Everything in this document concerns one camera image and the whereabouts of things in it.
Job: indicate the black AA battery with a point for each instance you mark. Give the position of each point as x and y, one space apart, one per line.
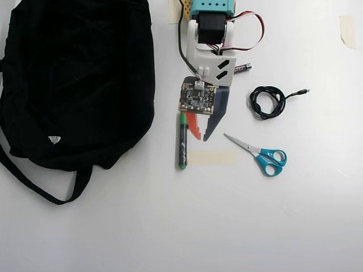
244 68

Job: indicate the green capped black marker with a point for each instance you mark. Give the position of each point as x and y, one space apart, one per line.
183 141

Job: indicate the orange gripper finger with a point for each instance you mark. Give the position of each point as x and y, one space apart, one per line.
193 124

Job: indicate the yellow perforated plastic part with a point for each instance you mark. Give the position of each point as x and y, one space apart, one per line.
185 8

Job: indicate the beige masking tape strip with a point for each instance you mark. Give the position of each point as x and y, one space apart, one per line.
212 158
173 14
348 31

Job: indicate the white teal grey robot arm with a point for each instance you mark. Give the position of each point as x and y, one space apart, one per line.
204 56

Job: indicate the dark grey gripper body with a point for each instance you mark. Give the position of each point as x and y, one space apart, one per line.
220 105

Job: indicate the black fabric bag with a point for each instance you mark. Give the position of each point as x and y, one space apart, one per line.
71 85

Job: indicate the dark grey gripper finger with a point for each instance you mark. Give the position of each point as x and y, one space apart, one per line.
213 123

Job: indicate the camera circuit board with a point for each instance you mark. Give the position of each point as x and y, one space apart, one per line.
197 97

